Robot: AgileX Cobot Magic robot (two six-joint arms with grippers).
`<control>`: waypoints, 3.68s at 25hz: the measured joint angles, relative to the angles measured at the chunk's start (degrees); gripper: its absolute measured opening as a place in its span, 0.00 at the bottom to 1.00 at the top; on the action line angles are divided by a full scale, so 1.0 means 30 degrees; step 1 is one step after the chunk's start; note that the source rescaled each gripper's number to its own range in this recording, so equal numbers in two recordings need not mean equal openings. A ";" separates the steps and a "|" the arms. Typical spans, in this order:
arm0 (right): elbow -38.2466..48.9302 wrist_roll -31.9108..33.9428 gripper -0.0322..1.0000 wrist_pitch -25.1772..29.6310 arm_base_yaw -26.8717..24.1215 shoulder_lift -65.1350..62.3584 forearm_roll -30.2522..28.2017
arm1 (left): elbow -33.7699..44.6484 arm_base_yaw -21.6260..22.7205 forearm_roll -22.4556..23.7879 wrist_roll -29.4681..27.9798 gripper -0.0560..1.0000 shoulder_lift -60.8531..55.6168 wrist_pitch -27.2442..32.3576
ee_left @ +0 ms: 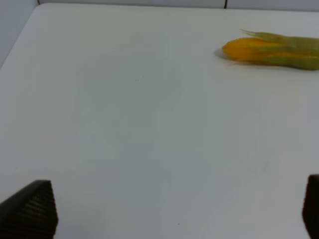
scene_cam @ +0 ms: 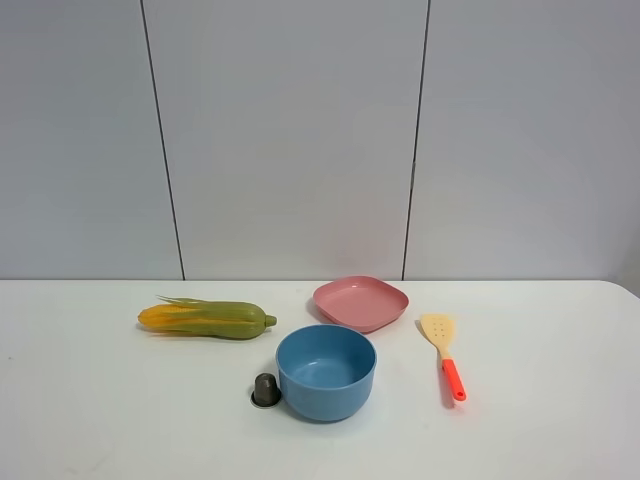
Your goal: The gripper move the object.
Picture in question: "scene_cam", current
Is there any wooden spatula orange handle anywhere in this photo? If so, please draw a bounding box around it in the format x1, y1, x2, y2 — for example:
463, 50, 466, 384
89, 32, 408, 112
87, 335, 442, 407
420, 314, 467, 402

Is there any toy corn cob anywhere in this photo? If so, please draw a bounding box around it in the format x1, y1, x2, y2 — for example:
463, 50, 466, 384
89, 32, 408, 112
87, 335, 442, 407
138, 297, 277, 340

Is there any pink square plate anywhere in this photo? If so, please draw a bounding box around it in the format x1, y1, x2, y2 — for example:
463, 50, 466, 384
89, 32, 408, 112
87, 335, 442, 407
312, 276, 409, 334

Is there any blue plastic bowl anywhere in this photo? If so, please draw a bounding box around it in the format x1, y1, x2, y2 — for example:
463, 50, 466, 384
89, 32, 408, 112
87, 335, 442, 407
275, 324, 377, 423

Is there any dark coffee capsule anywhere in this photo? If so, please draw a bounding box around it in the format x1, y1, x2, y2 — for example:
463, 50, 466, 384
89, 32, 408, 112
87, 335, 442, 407
251, 373, 282, 408

